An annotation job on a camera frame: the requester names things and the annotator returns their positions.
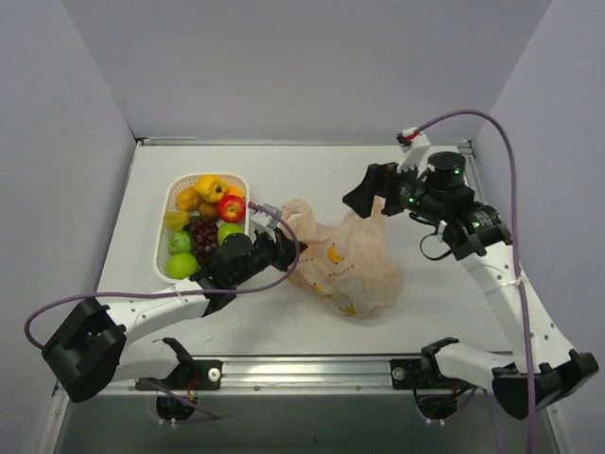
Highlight translucent orange plastic bag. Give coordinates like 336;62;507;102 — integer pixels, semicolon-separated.
282;198;403;319

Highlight red fake apple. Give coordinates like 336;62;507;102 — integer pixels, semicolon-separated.
217;195;247;223

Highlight orange fake tangerine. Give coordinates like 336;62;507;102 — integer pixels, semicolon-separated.
226;185;246;200

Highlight yellow fake bell pepper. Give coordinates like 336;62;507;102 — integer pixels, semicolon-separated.
193;174;227;203

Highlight white perforated plastic basket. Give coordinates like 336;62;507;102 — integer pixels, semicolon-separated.
153;173;250;283

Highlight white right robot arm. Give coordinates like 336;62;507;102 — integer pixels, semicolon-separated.
342;151;599;420

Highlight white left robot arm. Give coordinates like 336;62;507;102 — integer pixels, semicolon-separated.
42;228;307;403

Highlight dark red fake grapes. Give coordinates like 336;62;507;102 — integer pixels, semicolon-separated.
189;218;218;267

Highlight brown fake kiwi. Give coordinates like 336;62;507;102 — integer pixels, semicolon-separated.
198;201;219;220

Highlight green fake custard apple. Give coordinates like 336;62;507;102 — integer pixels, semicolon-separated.
168;230;192;255

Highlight orange fake fruit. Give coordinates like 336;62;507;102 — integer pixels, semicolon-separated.
176;186;202;212

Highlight yellow fake starfruit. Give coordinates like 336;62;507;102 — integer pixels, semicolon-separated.
163;210;190;232

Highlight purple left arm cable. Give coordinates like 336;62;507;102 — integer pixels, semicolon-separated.
24;201;306;421

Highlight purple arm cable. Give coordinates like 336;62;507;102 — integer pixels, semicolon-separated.
415;109;538;454
24;201;306;421

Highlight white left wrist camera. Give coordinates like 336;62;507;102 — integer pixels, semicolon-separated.
249;204;282;236

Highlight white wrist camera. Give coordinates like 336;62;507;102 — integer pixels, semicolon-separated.
396;127;432;173
249;204;282;236

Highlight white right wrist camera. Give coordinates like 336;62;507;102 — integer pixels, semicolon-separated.
396;127;432;173

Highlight aluminium right side rail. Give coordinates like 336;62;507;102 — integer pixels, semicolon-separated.
457;140;486;203

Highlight aluminium rail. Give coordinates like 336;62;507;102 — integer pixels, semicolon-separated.
51;355;562;398
457;140;486;203

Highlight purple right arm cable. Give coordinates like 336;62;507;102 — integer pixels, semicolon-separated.
415;109;538;454

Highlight aluminium front rail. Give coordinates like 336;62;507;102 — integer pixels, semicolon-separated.
51;355;562;398

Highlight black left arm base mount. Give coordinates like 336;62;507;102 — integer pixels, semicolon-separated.
148;359;223;391

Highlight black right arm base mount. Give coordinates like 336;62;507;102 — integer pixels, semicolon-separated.
389;356;472;391

